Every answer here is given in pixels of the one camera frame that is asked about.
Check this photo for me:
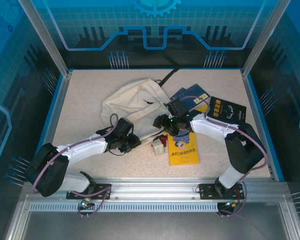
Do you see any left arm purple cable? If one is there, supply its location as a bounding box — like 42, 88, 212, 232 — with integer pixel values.
31, 113, 120, 219

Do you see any long aluminium base rail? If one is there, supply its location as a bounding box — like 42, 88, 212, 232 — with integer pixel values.
22, 177, 288, 201

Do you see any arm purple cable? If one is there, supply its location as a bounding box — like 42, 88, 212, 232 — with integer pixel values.
31, 113, 120, 219
179, 95, 268, 219

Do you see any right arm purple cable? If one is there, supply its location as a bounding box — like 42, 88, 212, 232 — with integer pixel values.
179, 95, 268, 219

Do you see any yellow book blue-haired cartoon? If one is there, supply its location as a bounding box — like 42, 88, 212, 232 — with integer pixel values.
166, 128, 201, 166

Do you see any grey metal shelf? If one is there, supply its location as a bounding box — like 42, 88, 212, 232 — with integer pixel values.
4, 194, 300, 240

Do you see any slotted grey cable duct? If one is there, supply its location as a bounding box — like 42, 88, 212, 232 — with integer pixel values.
29, 202, 220, 213

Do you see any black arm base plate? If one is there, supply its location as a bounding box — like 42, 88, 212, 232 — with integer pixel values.
66, 183, 113, 200
198, 183, 243, 200

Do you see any cream canvas student bag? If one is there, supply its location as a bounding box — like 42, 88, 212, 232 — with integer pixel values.
100, 67, 181, 157

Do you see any aluminium frame post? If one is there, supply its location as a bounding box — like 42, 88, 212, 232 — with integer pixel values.
17, 0, 73, 78
240, 0, 292, 78

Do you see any black book yellow title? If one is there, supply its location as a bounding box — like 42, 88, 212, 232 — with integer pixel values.
205, 96, 248, 125

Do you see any blue book white label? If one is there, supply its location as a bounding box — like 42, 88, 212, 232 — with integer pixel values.
179, 83, 211, 111

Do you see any blue gear print panel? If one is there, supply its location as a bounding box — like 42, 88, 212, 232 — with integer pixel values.
17, 0, 292, 70

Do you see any blue printed side panel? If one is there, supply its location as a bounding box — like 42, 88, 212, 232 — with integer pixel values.
0, 0, 66, 191
249, 0, 300, 201

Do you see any blue table border strip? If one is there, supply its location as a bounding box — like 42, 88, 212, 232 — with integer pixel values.
246, 73, 286, 182
26, 73, 66, 182

